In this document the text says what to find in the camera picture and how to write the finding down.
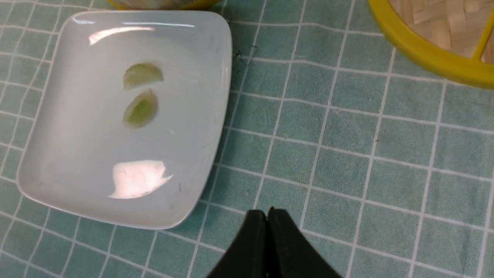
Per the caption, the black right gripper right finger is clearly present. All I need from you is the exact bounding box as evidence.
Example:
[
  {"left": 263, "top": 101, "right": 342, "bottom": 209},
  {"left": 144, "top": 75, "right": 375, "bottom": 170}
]
[{"left": 267, "top": 207, "right": 341, "bottom": 278}]

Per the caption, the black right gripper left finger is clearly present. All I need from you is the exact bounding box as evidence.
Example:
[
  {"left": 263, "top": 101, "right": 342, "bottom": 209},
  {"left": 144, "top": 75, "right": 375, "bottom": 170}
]
[{"left": 208, "top": 210, "right": 267, "bottom": 278}]

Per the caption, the green dumpling lower on plate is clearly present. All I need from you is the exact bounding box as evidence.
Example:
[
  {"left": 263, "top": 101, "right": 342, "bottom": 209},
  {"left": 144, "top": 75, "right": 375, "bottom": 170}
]
[{"left": 122, "top": 89, "right": 158, "bottom": 129}]

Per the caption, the green dumpling on plate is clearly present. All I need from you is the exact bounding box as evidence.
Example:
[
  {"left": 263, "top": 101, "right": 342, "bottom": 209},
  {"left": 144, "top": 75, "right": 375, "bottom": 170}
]
[
  {"left": 122, "top": 62, "right": 164, "bottom": 90},
  {"left": 122, "top": 89, "right": 158, "bottom": 129}
]

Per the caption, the white square plate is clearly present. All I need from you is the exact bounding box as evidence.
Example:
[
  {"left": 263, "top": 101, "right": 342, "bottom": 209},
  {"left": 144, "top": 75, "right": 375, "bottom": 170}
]
[{"left": 17, "top": 10, "right": 232, "bottom": 229}]

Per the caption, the green dumpling upper on plate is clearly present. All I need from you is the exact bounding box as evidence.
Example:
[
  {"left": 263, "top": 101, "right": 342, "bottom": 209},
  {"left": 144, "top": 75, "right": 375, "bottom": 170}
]
[{"left": 122, "top": 62, "right": 164, "bottom": 90}]

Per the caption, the green white checkered tablecloth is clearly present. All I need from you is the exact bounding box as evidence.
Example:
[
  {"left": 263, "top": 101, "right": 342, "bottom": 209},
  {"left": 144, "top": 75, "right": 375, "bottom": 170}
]
[{"left": 0, "top": 0, "right": 494, "bottom": 278}]

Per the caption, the round bamboo steamer lid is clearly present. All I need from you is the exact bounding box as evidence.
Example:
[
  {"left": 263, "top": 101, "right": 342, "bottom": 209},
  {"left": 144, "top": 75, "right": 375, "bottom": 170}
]
[{"left": 367, "top": 0, "right": 494, "bottom": 89}]

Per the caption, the round bamboo steamer basket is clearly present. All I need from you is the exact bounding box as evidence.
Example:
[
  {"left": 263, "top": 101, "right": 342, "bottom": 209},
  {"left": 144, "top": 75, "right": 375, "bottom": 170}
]
[{"left": 109, "top": 0, "right": 219, "bottom": 10}]

